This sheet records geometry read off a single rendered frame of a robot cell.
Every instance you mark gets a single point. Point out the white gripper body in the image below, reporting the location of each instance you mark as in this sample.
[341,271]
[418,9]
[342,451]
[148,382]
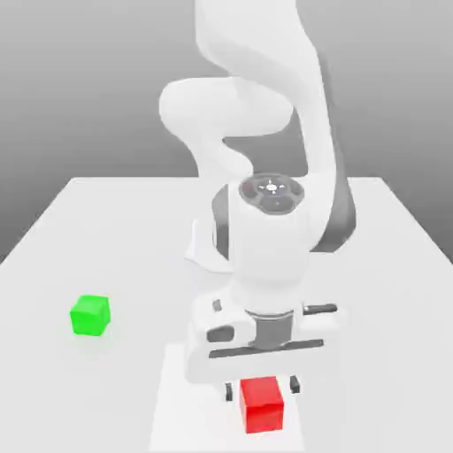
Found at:
[269,362]

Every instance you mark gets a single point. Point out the small green cube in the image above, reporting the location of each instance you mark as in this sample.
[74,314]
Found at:
[89,316]

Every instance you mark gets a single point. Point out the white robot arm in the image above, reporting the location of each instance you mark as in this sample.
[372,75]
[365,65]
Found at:
[269,247]

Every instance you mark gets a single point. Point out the small red cube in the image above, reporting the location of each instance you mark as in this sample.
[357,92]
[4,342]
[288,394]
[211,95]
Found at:
[262,407]

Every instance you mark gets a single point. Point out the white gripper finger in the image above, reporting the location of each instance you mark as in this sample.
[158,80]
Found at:
[228,391]
[294,385]

